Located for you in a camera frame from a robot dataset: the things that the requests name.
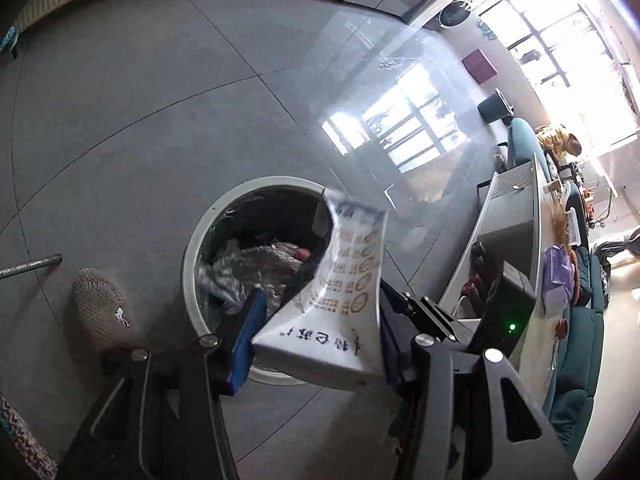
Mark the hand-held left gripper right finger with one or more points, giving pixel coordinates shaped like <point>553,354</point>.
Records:
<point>392,372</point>

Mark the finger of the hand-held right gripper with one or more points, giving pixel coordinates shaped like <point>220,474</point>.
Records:
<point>425,312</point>

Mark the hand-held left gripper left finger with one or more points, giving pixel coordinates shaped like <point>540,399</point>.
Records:
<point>247,335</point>

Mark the white round trash bin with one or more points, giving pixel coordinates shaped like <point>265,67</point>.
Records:
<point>192,280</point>

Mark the white printed snack packet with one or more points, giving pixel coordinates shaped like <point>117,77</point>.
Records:
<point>340,280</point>

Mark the white coffee table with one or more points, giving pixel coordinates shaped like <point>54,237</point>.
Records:
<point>542,340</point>

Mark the purple bag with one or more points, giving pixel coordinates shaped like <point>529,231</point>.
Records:
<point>557,280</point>

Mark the silver foil wrapper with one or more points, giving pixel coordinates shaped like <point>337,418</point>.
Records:
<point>250,270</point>

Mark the teal sofa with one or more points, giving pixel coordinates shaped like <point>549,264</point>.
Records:
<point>575,360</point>

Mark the small red scrap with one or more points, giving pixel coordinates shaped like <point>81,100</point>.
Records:
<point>302,255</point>

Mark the black bin liner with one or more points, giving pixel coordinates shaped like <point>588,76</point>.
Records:
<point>270,210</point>

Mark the grey knitted slipper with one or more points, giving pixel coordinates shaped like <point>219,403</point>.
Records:
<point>100,310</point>

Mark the golden brown cushion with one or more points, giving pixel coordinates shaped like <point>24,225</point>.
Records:
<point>557,140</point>

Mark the small black bin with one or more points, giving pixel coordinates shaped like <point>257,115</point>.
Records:
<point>495,107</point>

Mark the metal pole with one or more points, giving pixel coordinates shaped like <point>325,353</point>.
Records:
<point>30,266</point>

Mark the purple box stool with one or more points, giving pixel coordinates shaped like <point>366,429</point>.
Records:
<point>480,66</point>

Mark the zigzag knitted blanket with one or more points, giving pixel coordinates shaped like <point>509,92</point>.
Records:
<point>22,437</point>

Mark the large balcony window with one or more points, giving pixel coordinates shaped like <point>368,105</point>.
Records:
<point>560,35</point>

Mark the washing machine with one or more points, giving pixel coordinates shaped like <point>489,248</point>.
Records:
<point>454,14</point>

